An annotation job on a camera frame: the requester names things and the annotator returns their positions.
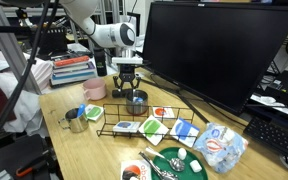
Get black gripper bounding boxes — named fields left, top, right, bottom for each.
left=113, top=64, right=141, bottom=91

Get silver metal bowl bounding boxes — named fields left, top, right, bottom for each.
left=126, top=90, right=148, bottom=115

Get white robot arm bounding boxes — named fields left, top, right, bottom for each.
left=59, top=0, right=136, bottom=76

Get black cylindrical object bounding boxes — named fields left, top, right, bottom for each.
left=112, top=89, right=132, bottom=98

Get pink plastic cup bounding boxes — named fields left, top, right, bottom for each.
left=82, top=78, right=106, bottom=100

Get black bottle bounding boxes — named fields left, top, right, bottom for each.
left=94, top=48, right=107, bottom=76

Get blue and white small card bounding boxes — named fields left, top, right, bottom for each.
left=113, top=121, right=140, bottom=133

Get red and white card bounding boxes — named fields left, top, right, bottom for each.
left=153, top=107, right=175, bottom=119

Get green and white card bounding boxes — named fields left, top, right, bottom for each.
left=139, top=115, right=169, bottom=146

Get stack of books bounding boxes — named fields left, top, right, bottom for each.
left=50, top=55, right=96, bottom=86

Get small steel mug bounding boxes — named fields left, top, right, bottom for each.
left=58, top=108, right=88, bottom=133

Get blue and white large card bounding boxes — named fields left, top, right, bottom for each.
left=170, top=118, right=200, bottom=147

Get red abc card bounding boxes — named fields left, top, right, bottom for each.
left=120, top=160, right=151, bottom=180

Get white marshmallow cube upper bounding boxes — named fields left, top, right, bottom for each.
left=177, top=148, right=187, bottom=160

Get white marshmallow cube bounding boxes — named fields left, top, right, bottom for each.
left=177, top=148, right=187, bottom=160
left=190, top=160, right=202, bottom=173

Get large black computer monitor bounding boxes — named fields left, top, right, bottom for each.
left=143, top=1, right=288, bottom=114

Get silver metal spoon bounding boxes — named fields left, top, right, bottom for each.
left=145, top=146, right=185, bottom=172

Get silver metal tongs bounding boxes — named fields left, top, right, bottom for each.
left=139, top=152, right=178, bottom=180

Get white marshmallow cube lower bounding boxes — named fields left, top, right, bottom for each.
left=190, top=160, right=202, bottom=173

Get orange black clamp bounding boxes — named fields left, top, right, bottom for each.
left=15, top=155, right=47, bottom=177

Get plastic bag of items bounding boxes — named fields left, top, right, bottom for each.
left=193, top=123, right=248, bottom=173

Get white cloth pile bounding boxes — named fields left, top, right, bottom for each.
left=0, top=51, right=53, bottom=134

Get black keyboard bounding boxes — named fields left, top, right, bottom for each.
left=244, top=117, right=288, bottom=157

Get black monitor cable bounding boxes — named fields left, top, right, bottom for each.
left=135, top=71, right=248, bottom=128

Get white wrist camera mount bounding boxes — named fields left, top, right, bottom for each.
left=112, top=49, right=143, bottom=65

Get black wire rack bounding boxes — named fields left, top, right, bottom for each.
left=96, top=104, right=195, bottom=139

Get blue-handled spoon in mug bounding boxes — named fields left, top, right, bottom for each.
left=76, top=104, right=86, bottom=118

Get black wire basket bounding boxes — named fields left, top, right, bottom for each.
left=38, top=27, right=67, bottom=55

